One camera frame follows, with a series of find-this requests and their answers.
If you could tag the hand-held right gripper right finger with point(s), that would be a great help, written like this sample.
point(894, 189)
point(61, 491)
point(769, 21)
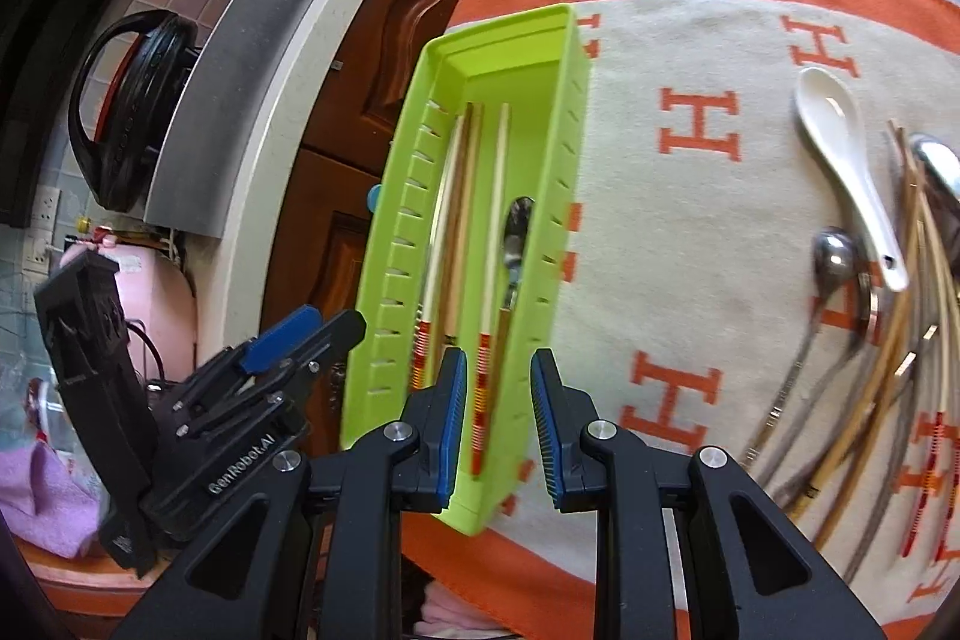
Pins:
point(547, 430)

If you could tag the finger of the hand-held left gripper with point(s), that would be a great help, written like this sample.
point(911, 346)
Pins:
point(330, 336)
point(281, 332)

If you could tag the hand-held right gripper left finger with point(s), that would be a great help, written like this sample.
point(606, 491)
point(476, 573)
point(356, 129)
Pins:
point(446, 430)

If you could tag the red-striped bamboo chopstick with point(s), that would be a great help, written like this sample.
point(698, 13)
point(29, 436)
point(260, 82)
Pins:
point(435, 250)

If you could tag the steel spoon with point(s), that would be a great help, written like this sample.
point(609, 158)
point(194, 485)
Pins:
point(491, 235)

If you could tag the small metal spoon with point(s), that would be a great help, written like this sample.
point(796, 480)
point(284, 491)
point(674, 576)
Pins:
point(834, 257)

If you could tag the green plastic utensil tray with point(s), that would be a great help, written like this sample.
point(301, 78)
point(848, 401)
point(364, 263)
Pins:
point(525, 63)

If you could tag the metal chopstick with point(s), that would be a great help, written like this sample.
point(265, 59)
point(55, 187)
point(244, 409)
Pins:
point(889, 482)

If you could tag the pile of bamboo chopsticks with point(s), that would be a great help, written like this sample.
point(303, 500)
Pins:
point(930, 467)

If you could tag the white ceramic spoon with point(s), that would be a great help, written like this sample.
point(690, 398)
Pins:
point(832, 115)

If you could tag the large metal spoon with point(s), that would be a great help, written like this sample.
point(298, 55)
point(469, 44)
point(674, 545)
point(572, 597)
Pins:
point(937, 160)

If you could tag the pink rice cooker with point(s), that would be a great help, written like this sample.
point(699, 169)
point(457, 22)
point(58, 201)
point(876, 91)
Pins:
point(157, 302)

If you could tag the blue cabinet knob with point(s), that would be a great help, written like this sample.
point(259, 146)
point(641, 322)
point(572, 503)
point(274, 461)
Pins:
point(373, 197)

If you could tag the pink towel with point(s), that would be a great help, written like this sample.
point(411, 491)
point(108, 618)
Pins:
point(45, 497)

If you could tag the orange beige printed blanket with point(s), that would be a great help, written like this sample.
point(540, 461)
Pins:
point(675, 235)

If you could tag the wooden kitchen cabinets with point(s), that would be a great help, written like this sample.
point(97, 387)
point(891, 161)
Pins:
point(352, 85)

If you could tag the black red pressure cooker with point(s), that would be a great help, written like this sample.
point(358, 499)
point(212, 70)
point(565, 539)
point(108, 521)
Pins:
point(135, 108)

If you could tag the white wall socket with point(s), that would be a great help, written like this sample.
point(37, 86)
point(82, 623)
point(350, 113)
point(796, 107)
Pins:
point(46, 209)

